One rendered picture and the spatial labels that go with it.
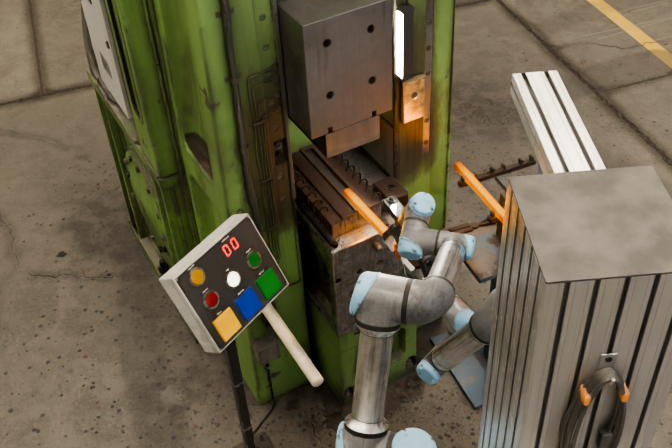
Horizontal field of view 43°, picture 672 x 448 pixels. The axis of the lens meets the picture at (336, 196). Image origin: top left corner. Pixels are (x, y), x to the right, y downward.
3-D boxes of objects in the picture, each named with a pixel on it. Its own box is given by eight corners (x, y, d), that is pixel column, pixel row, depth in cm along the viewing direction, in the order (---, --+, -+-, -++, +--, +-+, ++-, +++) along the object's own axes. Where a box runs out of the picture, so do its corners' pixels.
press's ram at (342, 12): (414, 101, 278) (416, -11, 252) (311, 140, 264) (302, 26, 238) (349, 46, 306) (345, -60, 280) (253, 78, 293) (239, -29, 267)
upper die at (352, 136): (380, 138, 279) (379, 114, 273) (327, 158, 272) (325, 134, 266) (318, 80, 308) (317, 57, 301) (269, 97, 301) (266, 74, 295)
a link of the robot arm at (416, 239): (432, 254, 243) (439, 220, 248) (394, 248, 246) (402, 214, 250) (433, 265, 250) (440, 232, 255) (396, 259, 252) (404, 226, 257)
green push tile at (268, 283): (282, 286, 271) (271, 267, 269) (268, 300, 266) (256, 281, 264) (279, 286, 272) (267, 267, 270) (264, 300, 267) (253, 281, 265)
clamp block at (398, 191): (409, 206, 307) (409, 192, 302) (389, 214, 304) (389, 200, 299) (391, 188, 315) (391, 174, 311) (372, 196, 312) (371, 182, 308)
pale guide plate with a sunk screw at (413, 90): (424, 116, 302) (425, 75, 291) (403, 124, 299) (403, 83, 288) (421, 113, 303) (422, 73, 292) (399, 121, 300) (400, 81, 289)
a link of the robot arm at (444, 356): (514, 338, 215) (433, 394, 255) (536, 312, 221) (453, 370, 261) (481, 305, 216) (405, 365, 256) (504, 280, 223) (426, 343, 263)
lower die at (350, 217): (381, 218, 302) (380, 200, 297) (332, 238, 295) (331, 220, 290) (324, 157, 331) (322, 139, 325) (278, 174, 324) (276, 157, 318)
